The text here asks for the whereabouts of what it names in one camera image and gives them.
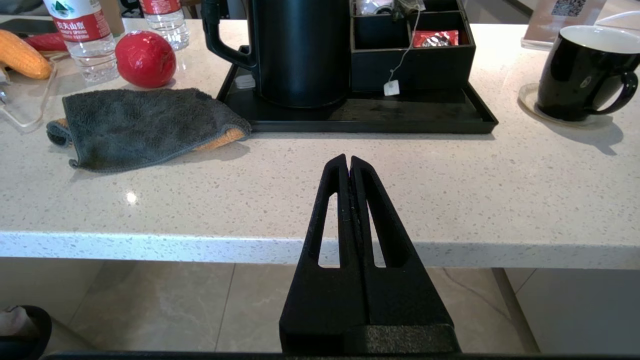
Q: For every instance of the red sachet packet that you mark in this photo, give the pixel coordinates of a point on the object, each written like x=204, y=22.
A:
x=435, y=38

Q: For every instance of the orange fruit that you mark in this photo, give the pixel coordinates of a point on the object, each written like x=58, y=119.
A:
x=22, y=57

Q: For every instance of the black mug white inside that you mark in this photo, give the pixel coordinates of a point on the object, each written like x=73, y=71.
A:
x=570, y=80

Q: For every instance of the black electric kettle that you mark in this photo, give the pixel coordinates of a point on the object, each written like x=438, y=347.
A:
x=300, y=50

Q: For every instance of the red toy chili pepper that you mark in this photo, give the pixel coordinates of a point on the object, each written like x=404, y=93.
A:
x=47, y=42

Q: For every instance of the silver foil sachet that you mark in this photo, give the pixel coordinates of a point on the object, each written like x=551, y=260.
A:
x=372, y=6

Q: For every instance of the QR code sign stand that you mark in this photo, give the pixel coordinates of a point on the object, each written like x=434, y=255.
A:
x=560, y=20

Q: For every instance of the red round toy fruit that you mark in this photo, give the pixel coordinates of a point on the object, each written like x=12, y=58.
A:
x=145, y=60

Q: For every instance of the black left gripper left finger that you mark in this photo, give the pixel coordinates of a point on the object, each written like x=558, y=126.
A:
x=330, y=300

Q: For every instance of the translucent round coaster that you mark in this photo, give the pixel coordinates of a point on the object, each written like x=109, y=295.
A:
x=527, y=102

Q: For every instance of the grey orange microfiber cloth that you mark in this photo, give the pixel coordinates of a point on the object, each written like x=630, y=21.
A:
x=145, y=127

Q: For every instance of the black serving tray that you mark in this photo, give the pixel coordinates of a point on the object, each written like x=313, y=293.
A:
x=375, y=117

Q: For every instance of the black compartment organizer box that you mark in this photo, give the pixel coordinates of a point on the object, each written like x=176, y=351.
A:
x=415, y=67

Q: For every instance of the clear acrylic tray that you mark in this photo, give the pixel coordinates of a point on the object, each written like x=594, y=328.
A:
x=27, y=105

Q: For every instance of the red label water bottle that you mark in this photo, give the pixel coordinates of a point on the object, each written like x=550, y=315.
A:
x=167, y=22
x=82, y=35

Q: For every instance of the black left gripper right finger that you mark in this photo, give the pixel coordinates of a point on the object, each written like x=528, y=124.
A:
x=400, y=300

